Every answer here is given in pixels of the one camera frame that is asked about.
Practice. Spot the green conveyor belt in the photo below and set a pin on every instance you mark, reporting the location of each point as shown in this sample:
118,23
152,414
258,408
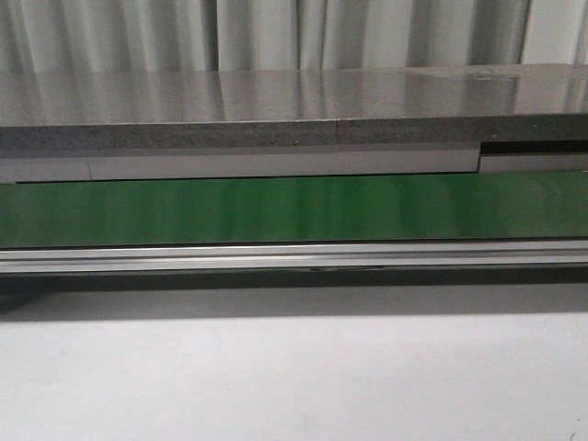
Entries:
360,208

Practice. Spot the white pleated curtain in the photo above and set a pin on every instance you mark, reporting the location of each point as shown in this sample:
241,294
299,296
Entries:
152,36

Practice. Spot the grey rear conveyor rail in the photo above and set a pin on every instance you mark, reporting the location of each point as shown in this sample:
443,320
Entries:
216,162

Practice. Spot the aluminium front conveyor rail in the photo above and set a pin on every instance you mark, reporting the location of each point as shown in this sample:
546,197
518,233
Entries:
322,255

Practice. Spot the grey rear rail right segment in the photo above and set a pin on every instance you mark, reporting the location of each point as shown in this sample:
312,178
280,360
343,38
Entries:
533,163

